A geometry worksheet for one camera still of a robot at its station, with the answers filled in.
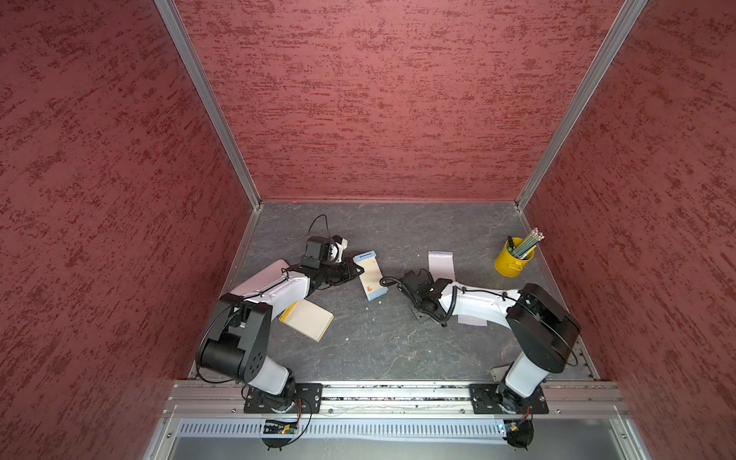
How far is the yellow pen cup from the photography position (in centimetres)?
94

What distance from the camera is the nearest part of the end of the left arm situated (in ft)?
2.36

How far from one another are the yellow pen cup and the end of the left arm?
21.6 inches
